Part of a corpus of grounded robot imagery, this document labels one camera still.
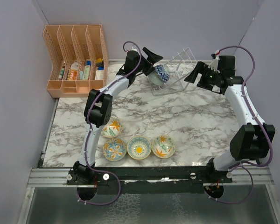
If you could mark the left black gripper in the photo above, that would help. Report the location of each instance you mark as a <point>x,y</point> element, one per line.
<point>151,59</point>

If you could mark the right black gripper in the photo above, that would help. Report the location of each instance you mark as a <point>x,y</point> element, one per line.
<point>201,68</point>

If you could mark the teal green bowl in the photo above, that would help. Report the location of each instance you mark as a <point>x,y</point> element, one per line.
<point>155,79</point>

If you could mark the white bowl orange leaves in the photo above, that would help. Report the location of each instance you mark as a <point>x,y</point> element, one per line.
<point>163,146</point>

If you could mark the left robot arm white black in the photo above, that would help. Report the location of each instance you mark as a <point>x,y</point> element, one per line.
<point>98,107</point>

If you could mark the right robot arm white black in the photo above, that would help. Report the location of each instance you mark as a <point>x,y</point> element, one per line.
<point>254,137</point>

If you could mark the yellow black toy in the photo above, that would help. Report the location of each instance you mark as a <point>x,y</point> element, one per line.
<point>100,62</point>

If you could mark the white card box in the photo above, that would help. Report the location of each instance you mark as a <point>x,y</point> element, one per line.
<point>99,73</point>

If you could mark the mint green box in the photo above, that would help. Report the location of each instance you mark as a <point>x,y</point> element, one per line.
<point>84,74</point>

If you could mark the peach plastic file organizer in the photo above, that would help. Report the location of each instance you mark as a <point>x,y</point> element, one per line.
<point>67,44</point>

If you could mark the white bowl orange flower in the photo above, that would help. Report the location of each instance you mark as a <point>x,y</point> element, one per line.
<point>113,128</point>

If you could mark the orange white box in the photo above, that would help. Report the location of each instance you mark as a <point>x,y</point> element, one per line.
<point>72,73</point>

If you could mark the blue yellow sun bowl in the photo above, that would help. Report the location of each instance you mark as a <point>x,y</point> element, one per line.
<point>139,147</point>

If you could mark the small dark bottle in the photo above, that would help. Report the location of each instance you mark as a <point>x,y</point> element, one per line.
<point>61,73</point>

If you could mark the blue orange floral bowl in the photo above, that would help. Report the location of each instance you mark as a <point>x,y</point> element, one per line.
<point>114,149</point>

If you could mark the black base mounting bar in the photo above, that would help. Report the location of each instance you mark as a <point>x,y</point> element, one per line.
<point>146,180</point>

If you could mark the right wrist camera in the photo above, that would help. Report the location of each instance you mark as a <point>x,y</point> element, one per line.
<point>214,64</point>

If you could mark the white wire dish rack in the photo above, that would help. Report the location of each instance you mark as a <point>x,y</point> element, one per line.
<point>179,67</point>

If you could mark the aluminium frame rail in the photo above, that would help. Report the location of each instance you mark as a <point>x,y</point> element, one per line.
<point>56,177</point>

